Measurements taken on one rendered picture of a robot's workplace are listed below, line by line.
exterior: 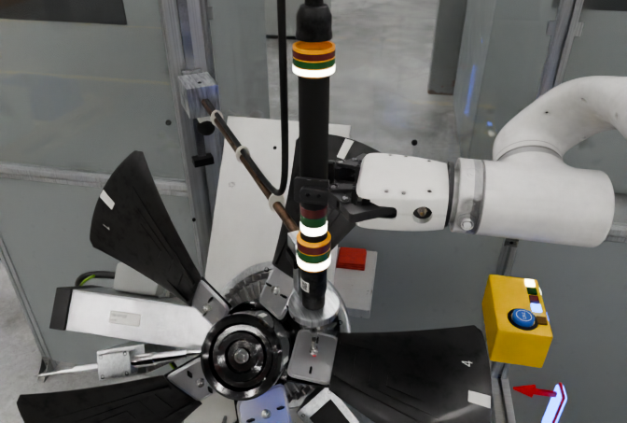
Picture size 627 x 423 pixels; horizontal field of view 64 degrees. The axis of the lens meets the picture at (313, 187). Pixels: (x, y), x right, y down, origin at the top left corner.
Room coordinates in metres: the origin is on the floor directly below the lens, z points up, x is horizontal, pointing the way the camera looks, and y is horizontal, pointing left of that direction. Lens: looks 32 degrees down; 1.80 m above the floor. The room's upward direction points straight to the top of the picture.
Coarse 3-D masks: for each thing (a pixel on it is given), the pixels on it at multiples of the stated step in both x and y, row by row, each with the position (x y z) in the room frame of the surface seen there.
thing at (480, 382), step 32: (352, 352) 0.51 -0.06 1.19; (384, 352) 0.51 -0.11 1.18; (416, 352) 0.52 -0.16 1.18; (448, 352) 0.52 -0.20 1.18; (480, 352) 0.52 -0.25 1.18; (352, 384) 0.46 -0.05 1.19; (384, 384) 0.46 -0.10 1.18; (416, 384) 0.46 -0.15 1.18; (448, 384) 0.47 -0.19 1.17; (480, 384) 0.47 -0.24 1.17; (384, 416) 0.42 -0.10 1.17; (416, 416) 0.42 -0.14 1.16; (448, 416) 0.43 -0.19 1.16; (480, 416) 0.43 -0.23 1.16
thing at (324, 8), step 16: (304, 0) 0.51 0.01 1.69; (320, 0) 0.50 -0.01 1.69; (304, 16) 0.49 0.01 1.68; (320, 16) 0.49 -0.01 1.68; (304, 32) 0.49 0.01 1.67; (320, 32) 0.49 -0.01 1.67; (304, 272) 0.49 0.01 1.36; (320, 272) 0.49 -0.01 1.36; (304, 288) 0.49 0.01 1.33; (320, 288) 0.49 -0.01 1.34; (304, 304) 0.50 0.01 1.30; (320, 304) 0.49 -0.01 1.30
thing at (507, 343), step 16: (496, 288) 0.77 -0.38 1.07; (512, 288) 0.77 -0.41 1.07; (496, 304) 0.73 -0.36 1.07; (512, 304) 0.73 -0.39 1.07; (528, 304) 0.73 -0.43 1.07; (496, 320) 0.69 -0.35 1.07; (512, 320) 0.68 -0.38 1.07; (496, 336) 0.66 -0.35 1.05; (512, 336) 0.66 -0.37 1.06; (528, 336) 0.65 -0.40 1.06; (544, 336) 0.65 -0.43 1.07; (496, 352) 0.66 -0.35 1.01; (512, 352) 0.66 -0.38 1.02; (528, 352) 0.65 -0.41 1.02; (544, 352) 0.65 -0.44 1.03
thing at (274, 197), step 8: (280, 0) 0.58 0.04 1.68; (280, 8) 0.58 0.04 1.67; (280, 16) 0.58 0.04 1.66; (280, 24) 0.58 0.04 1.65; (280, 32) 0.58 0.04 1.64; (280, 40) 0.58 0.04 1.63; (280, 48) 0.58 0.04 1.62; (280, 56) 0.58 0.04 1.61; (280, 64) 0.58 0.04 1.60; (280, 72) 0.59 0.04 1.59; (280, 80) 0.59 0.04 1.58; (280, 88) 0.59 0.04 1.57; (280, 96) 0.59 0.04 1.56; (208, 104) 0.98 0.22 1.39; (280, 104) 0.59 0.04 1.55; (216, 112) 0.93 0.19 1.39; (224, 128) 0.87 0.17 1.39; (232, 136) 0.83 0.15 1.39; (240, 144) 0.80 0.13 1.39; (240, 152) 0.78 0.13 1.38; (248, 152) 0.78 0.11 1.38; (248, 160) 0.74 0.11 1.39; (256, 168) 0.71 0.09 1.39; (264, 176) 0.68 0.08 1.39; (264, 184) 0.66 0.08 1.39; (280, 184) 0.60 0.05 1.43; (272, 192) 0.63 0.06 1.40; (280, 192) 0.60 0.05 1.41; (272, 200) 0.63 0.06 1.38; (280, 200) 0.63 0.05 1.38; (272, 208) 0.63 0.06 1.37
